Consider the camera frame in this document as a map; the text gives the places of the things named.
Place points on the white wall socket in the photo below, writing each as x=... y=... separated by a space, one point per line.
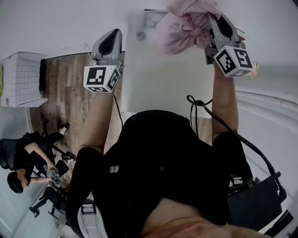
x=84 y=46

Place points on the thick white pipe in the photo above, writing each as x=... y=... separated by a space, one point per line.
x=267 y=114

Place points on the yellow-green clothes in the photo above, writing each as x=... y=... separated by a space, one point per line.
x=1 y=81

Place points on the white table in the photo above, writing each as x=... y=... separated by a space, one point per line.
x=167 y=81

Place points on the person's right forearm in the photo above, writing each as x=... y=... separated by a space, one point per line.
x=224 y=104

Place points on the person's left forearm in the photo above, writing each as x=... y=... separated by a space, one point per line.
x=97 y=123

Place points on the grey cloth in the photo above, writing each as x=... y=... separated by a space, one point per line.
x=54 y=177

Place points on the thin white pipe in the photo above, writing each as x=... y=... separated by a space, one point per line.
x=267 y=97
x=267 y=104

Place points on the black battery pack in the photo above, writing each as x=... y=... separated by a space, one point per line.
x=253 y=206

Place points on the person's black shirt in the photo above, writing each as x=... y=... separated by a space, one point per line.
x=151 y=162

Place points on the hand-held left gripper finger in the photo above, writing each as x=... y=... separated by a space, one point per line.
x=96 y=50
x=117 y=51

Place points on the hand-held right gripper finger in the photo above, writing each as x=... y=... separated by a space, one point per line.
x=234 y=33
x=215 y=35

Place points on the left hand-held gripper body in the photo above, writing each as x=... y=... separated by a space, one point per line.
x=100 y=77

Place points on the artificial flower bouquet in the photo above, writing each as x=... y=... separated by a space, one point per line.
x=255 y=69

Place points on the person's head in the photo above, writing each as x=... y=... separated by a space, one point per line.
x=198 y=220

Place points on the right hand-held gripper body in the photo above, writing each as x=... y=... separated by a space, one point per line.
x=232 y=61

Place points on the pink clothes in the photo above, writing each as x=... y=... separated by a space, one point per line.
x=181 y=30

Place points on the round grey object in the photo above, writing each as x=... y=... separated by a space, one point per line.
x=141 y=36

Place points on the white grid fabric storage box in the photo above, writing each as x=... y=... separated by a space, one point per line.
x=23 y=79

